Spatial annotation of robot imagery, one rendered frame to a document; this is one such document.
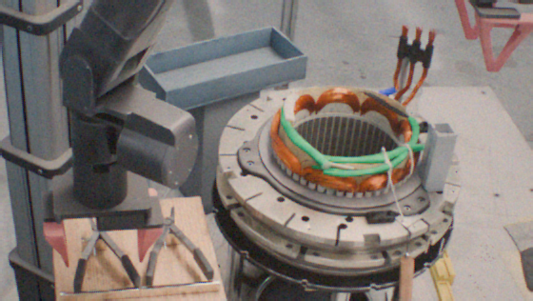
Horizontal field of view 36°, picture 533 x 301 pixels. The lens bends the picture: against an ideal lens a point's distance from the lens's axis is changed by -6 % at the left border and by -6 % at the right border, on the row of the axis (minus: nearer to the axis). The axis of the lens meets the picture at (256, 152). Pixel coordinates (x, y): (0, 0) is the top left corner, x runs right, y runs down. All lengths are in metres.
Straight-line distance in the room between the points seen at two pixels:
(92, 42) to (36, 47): 0.49
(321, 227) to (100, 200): 0.28
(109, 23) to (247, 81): 0.60
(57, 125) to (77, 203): 0.47
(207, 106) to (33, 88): 0.27
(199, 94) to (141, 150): 0.51
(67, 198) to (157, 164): 0.14
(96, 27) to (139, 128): 0.11
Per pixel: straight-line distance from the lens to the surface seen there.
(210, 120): 1.35
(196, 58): 1.39
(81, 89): 0.78
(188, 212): 1.05
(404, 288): 1.05
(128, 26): 0.74
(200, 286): 0.94
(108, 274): 0.97
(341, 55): 3.48
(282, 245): 1.02
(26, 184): 1.42
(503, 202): 1.62
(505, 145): 1.77
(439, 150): 1.04
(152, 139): 0.79
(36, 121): 1.33
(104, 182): 0.85
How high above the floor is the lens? 1.76
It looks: 38 degrees down
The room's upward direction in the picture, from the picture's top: 5 degrees clockwise
